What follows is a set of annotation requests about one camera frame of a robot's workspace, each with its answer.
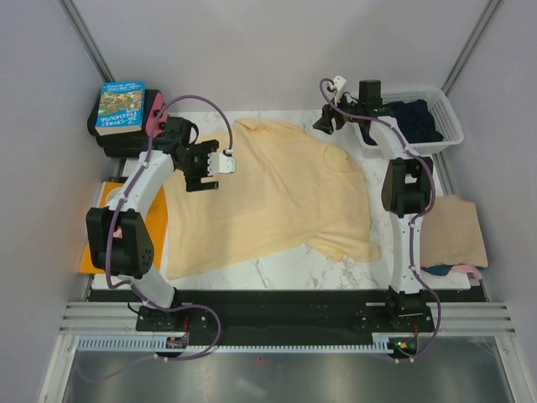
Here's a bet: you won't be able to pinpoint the blue illustrated book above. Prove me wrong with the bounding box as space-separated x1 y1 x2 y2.
95 81 145 136

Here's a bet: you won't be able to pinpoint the navy t-shirt in basket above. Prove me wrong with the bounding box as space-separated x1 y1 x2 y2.
377 99 443 144

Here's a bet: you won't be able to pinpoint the white plastic basket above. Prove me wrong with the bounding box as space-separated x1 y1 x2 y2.
380 86 464 156

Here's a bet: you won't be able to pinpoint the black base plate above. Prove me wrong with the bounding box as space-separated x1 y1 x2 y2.
86 288 437 349

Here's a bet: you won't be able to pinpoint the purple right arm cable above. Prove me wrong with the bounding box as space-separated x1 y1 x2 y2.
319 77 444 363

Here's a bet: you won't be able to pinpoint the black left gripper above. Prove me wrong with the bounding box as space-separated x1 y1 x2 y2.
176 140 218 192

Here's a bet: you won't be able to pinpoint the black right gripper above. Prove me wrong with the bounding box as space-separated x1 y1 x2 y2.
311 91 362 136

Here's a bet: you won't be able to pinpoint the folded pink and blue clothes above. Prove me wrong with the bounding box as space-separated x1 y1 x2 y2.
421 264 482 280

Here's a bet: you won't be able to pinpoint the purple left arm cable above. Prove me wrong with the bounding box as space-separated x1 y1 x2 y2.
75 94 236 381

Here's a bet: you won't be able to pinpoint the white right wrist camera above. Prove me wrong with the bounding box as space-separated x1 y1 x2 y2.
327 76 347 105

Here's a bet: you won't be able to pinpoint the white slotted cable duct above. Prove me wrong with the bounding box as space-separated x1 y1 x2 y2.
77 335 417 353

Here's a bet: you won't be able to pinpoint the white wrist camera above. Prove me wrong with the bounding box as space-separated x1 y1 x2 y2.
207 152 236 176
327 76 347 105

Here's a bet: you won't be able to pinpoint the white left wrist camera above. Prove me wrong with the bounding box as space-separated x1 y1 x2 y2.
207 152 236 176

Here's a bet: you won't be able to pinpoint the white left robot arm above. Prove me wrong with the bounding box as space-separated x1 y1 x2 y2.
86 133 220 330

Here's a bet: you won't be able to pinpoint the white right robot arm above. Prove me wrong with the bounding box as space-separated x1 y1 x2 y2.
314 76 435 332

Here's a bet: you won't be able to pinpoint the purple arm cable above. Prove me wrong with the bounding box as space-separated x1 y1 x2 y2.
319 77 444 363
75 94 236 381

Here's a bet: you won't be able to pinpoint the yellow t-shirt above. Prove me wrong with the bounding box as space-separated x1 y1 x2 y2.
164 118 380 280

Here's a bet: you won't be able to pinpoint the folded beige t-shirt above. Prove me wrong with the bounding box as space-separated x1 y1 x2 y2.
420 195 488 268

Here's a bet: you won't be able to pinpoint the pink and black case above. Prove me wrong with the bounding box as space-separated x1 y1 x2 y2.
86 89 164 158

